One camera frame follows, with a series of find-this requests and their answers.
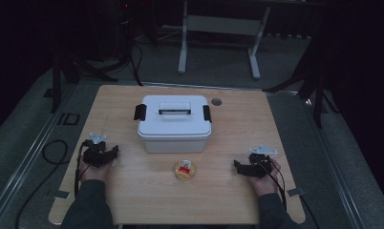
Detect black tripod stand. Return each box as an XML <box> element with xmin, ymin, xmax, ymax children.
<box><xmin>43</xmin><ymin>52</ymin><xmax>118</xmax><ymax>115</ymax></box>
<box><xmin>263</xmin><ymin>31</ymin><xmax>341</xmax><ymax>129</ymax></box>

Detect thin black hanging cable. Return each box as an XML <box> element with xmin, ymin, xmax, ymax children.
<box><xmin>128</xmin><ymin>41</ymin><xmax>144</xmax><ymax>87</ymax></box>

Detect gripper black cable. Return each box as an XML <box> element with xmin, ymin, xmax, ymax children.
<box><xmin>73</xmin><ymin>141</ymin><xmax>88</xmax><ymax>197</ymax></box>
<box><xmin>258</xmin><ymin>156</ymin><xmax>288</xmax><ymax>213</ymax></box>

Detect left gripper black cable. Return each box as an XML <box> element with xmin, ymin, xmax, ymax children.
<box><xmin>73</xmin><ymin>141</ymin><xmax>88</xmax><ymax>197</ymax></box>

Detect black floor tape mark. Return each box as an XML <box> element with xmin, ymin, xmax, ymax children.
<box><xmin>56</xmin><ymin>112</ymin><xmax>81</xmax><ymax>126</ymax></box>

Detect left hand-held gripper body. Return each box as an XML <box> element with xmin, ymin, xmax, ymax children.
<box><xmin>81</xmin><ymin>132</ymin><xmax>109</xmax><ymax>167</ymax></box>

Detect grey tape piece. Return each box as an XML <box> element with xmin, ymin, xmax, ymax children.
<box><xmin>47</xmin><ymin>190</ymin><xmax>71</xmax><ymax>200</ymax></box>
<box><xmin>287</xmin><ymin>187</ymin><xmax>306</xmax><ymax>198</ymax></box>

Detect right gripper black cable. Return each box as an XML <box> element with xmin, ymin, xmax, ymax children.
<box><xmin>258</xmin><ymin>156</ymin><xmax>288</xmax><ymax>213</ymax></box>

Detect metal floor rail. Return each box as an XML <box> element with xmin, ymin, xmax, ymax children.
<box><xmin>0</xmin><ymin>84</ymin><xmax>81</xmax><ymax>223</ymax></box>
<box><xmin>299</xmin><ymin>94</ymin><xmax>368</xmax><ymax>229</ymax></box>

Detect person's left hand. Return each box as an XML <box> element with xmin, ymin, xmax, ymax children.
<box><xmin>79</xmin><ymin>159</ymin><xmax>115</xmax><ymax>183</ymax></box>

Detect person's right hand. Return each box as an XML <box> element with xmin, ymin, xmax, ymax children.
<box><xmin>248</xmin><ymin>158</ymin><xmax>282</xmax><ymax>198</ymax></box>

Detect black floor cable loop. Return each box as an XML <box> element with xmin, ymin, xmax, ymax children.
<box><xmin>14</xmin><ymin>139</ymin><xmax>70</xmax><ymax>229</ymax></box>

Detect white box lid black latches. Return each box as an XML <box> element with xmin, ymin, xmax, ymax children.
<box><xmin>133</xmin><ymin>94</ymin><xmax>213</xmax><ymax>141</ymax></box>

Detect white metal desk frame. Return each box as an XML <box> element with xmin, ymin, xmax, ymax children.
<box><xmin>178</xmin><ymin>0</ymin><xmax>272</xmax><ymax>80</ymax></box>

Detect white plastic storage box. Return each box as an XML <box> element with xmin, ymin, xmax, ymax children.
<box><xmin>141</xmin><ymin>133</ymin><xmax>211</xmax><ymax>154</ymax></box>

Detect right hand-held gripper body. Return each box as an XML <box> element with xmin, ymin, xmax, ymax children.
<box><xmin>248</xmin><ymin>145</ymin><xmax>279</xmax><ymax>179</ymax></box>

